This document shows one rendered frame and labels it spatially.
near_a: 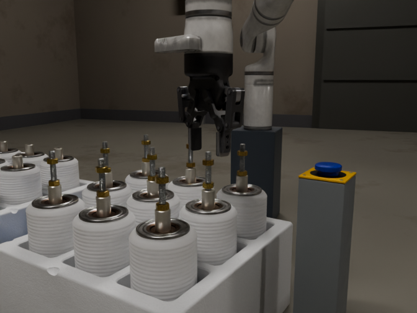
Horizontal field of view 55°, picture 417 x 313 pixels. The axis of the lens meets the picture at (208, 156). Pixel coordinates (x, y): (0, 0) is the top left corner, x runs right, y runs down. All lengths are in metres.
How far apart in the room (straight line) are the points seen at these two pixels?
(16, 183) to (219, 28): 0.62
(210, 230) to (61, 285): 0.23
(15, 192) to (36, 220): 0.31
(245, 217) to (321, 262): 0.16
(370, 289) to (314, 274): 0.35
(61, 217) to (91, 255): 0.10
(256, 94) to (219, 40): 0.67
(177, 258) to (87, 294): 0.14
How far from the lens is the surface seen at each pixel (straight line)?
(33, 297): 0.72
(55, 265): 0.67
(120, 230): 0.62
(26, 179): 1.01
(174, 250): 0.54
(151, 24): 4.46
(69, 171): 1.08
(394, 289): 1.02
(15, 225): 0.98
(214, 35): 0.60
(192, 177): 0.81
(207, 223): 0.62
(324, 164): 0.63
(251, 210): 0.73
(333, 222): 0.62
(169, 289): 0.56
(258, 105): 1.26
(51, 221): 0.70
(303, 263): 0.66
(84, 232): 0.62
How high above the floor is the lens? 0.46
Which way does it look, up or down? 11 degrees down
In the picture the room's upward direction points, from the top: straight up
